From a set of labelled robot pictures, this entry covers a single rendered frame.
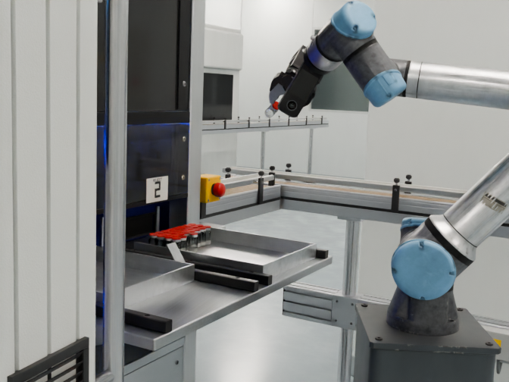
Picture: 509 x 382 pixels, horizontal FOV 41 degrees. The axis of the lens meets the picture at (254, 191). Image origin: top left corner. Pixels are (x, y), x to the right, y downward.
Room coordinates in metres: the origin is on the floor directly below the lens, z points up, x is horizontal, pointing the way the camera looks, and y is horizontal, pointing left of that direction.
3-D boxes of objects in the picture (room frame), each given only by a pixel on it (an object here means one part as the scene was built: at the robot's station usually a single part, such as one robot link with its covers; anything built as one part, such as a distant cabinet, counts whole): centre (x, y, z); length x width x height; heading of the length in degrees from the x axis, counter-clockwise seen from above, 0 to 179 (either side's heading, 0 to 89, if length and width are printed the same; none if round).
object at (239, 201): (2.22, 0.12, 0.92); 0.69 x 0.16 x 0.16; 151
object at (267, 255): (1.57, 0.06, 0.90); 0.34 x 0.26 x 0.04; 60
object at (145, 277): (1.33, 0.33, 0.90); 0.34 x 0.26 x 0.04; 61
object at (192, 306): (1.44, 0.18, 0.87); 0.70 x 0.48 x 0.02; 151
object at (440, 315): (1.41, -0.37, 0.84); 0.15 x 0.15 x 0.10
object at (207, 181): (1.90, 0.14, 0.99); 0.08 x 0.07 x 0.07; 61
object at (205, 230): (1.62, 0.16, 0.90); 0.18 x 0.02 x 0.05; 150
